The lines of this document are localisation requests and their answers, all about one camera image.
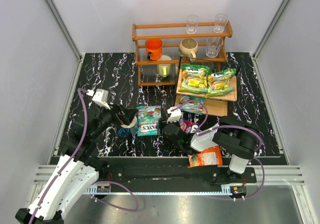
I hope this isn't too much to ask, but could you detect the orange mug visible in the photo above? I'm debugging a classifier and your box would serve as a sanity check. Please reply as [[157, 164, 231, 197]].
[[145, 38, 163, 61]]

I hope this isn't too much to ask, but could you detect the orange wooden shelf rack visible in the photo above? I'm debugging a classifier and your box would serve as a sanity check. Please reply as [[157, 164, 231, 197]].
[[132, 21, 233, 86]]

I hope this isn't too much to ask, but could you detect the purple berry candy bag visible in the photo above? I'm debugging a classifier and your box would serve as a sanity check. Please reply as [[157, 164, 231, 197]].
[[179, 118, 198, 134]]

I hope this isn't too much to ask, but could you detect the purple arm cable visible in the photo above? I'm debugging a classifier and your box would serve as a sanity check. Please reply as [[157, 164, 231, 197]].
[[174, 99, 266, 201], [27, 88, 140, 224]]

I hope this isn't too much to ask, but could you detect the teal mint candy bag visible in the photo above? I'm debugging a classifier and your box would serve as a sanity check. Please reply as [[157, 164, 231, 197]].
[[137, 106, 162, 137], [178, 95, 205, 114]]

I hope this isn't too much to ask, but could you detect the blue mug cream inside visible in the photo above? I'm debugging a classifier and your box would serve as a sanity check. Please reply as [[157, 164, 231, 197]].
[[117, 116, 138, 137]]

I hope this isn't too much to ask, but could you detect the two-tier wooden shelf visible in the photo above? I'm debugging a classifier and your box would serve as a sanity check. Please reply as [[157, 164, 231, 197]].
[[175, 57, 241, 116]]

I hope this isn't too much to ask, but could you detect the clear glass top left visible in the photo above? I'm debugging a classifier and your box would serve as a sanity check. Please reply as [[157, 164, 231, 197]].
[[186, 14, 199, 34]]

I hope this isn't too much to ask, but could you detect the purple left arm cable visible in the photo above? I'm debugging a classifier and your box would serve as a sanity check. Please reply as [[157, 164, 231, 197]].
[[27, 88, 140, 224]]

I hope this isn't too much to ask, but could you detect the beige mug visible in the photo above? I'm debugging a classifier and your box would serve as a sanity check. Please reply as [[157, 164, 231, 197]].
[[179, 38, 199, 58]]

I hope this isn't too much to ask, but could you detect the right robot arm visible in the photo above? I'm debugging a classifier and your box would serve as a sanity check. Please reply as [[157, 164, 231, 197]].
[[158, 116, 263, 174]]

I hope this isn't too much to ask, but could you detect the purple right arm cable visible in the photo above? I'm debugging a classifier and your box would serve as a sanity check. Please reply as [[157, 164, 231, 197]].
[[174, 99, 266, 201]]

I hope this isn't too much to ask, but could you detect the clear glass top right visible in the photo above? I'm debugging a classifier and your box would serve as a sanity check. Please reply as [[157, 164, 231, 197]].
[[214, 13, 229, 33]]

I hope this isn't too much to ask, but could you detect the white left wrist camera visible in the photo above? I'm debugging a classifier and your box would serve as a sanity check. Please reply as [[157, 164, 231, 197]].
[[86, 89, 110, 110]]

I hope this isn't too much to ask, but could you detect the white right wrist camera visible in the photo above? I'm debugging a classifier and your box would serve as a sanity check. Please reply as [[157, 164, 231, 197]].
[[166, 107, 182, 124]]

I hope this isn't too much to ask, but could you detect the pale yellow mug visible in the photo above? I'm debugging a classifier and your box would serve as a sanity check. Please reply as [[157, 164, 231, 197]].
[[157, 55, 172, 77]]

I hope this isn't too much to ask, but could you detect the orange fruit candy bag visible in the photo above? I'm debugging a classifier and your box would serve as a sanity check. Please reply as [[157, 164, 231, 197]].
[[188, 146, 223, 168]]

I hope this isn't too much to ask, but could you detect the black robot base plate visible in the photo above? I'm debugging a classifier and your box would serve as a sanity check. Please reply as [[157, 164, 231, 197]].
[[98, 157, 257, 184]]

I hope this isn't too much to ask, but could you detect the clear glass middle shelf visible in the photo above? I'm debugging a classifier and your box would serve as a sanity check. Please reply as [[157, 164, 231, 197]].
[[205, 37, 224, 58]]

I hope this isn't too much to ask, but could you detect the green yellow candy bag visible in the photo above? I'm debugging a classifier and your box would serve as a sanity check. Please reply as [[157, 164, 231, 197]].
[[178, 63, 210, 94]]

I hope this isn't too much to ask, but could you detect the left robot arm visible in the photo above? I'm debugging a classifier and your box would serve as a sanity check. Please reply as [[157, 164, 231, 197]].
[[15, 104, 138, 224]]

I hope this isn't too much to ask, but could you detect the clear glass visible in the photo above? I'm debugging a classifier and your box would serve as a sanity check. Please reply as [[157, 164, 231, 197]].
[[186, 14, 199, 34], [214, 13, 229, 33]]

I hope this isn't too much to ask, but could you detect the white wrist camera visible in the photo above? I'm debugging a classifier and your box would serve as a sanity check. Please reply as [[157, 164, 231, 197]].
[[86, 89, 110, 110], [166, 107, 182, 124]]

